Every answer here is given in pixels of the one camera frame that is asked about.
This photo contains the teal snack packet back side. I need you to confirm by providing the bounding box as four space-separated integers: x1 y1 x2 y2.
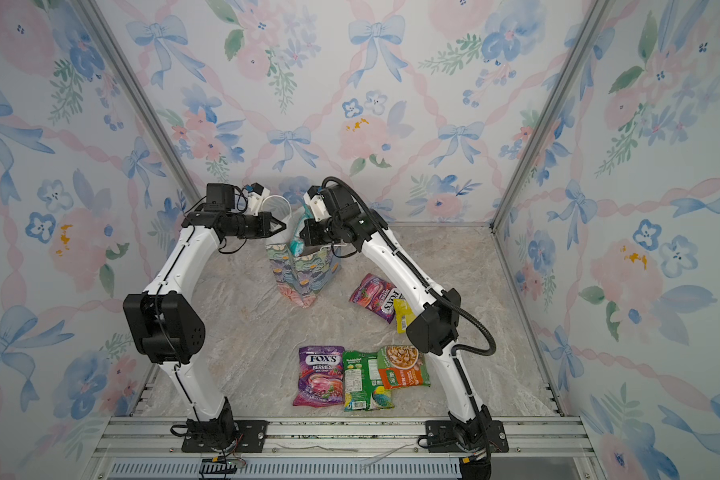
289 207 313 257

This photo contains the floral paper gift bag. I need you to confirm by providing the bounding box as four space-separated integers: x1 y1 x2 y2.
262 195 340 308

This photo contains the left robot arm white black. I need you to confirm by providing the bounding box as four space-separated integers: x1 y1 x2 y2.
123 209 286 453

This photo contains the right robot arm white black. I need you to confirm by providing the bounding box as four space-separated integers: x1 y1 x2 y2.
300 177 502 453

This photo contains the purple Fox's berries bag upper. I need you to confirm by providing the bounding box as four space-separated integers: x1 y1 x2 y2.
349 274 404 324

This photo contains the purple fox's berries bag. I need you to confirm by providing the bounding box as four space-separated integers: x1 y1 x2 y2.
349 274 404 324
292 346 345 408

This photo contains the purple Fox's berries bag lower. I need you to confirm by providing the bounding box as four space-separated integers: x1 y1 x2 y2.
292 346 345 408

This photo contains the yellow snack packet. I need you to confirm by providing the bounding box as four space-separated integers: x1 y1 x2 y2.
393 298 416 333

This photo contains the orange green cereal packet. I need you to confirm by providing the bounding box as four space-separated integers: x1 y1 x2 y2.
377 345 431 389

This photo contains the green snack packet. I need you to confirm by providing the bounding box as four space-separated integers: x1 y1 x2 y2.
343 351 394 412

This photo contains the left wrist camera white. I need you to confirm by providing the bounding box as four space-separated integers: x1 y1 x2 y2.
245 182 271 216

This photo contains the black corrugated cable conduit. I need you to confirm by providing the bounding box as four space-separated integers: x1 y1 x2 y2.
321 176 498 358

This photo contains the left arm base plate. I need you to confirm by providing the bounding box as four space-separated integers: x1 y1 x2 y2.
180 420 269 454

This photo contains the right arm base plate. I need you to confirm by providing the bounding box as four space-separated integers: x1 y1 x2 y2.
418 419 510 456

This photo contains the aluminium rail frame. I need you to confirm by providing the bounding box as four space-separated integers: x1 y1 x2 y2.
81 417 605 479

